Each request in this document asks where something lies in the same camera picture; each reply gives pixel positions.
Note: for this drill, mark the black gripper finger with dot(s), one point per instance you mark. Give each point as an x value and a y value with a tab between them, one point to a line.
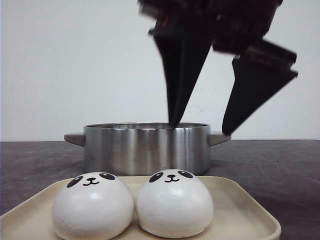
254	84

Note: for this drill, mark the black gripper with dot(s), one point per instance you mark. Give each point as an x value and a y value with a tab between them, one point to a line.
186	29

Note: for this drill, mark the panda bun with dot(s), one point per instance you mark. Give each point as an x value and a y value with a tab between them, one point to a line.
174	203
92	206

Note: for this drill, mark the stainless steel steamer pot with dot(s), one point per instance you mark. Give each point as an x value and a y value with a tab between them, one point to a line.
143	148

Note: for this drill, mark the cream square plastic tray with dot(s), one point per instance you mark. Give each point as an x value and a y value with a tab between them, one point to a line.
237	216

